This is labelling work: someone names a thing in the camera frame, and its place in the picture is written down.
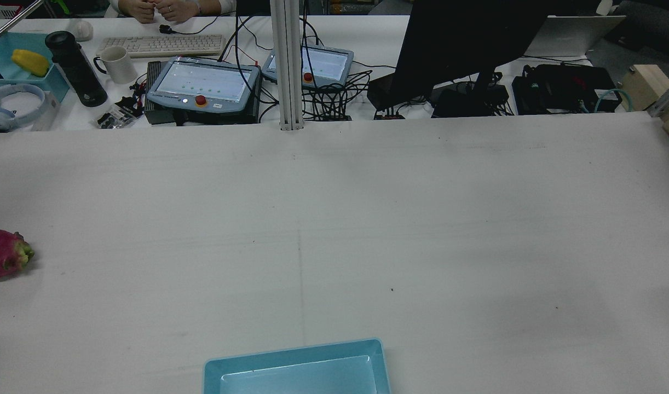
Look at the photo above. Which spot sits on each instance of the black insulated bottle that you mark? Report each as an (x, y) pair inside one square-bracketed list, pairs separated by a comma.
[(77, 68)]

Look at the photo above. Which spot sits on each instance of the black usb hub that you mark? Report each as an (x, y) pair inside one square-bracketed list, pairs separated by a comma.
[(389, 115)]

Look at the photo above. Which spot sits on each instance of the person left hand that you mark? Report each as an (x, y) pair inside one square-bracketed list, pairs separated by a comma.
[(176, 10)]

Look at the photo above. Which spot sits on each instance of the person right hand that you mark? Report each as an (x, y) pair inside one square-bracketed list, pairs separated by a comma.
[(140, 10)]

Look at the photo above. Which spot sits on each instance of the black computer monitor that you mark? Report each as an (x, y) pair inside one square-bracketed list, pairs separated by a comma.
[(460, 38)]

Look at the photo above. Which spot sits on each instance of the light blue headphones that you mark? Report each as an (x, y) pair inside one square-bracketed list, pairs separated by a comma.
[(14, 106)]

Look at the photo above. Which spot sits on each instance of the shiny metal rod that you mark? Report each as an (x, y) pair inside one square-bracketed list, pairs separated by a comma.
[(11, 24)]

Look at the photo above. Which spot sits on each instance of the clear bag black parts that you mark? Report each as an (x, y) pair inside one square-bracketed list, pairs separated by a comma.
[(114, 117)]

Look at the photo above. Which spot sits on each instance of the pink dragon fruit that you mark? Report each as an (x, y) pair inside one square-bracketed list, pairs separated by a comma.
[(3, 254)]

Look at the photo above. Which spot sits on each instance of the white computer mouse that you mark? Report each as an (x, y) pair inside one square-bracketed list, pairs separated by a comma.
[(82, 30)]

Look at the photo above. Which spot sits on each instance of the black monitor stand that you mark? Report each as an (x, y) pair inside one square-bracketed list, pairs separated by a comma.
[(468, 101)]

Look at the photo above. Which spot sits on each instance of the dark office chair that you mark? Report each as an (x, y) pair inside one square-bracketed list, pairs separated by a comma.
[(655, 24)]

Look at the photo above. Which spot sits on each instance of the light blue plastic bin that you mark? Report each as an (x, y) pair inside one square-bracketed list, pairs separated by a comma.
[(296, 369)]

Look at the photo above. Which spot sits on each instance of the aluminium profile bar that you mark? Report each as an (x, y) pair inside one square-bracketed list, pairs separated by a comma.
[(668, 98)]

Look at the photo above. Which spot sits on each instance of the beige computer keyboard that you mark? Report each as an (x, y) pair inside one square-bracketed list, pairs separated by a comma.
[(162, 45)]

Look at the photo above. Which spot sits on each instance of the teal plastic tray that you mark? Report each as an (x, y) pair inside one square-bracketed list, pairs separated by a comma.
[(3, 52)]

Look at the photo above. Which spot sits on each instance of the white ceramic mug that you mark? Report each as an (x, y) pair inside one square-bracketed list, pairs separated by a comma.
[(121, 65)]

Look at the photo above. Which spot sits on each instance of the white laptop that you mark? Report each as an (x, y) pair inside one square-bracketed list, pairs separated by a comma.
[(572, 35)]

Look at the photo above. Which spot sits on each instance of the large grey teach pendant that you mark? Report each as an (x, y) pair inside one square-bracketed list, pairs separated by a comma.
[(203, 82)]

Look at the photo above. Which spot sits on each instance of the small grey teach pendant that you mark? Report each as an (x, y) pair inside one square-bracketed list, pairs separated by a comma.
[(329, 64)]

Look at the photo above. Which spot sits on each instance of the small black device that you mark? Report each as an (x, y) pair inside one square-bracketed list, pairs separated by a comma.
[(165, 29)]

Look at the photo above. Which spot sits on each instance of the black electronics box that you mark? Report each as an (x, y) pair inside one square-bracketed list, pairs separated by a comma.
[(559, 87)]

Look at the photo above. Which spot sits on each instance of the yellow fruit toy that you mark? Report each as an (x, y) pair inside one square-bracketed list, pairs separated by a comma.
[(30, 62)]

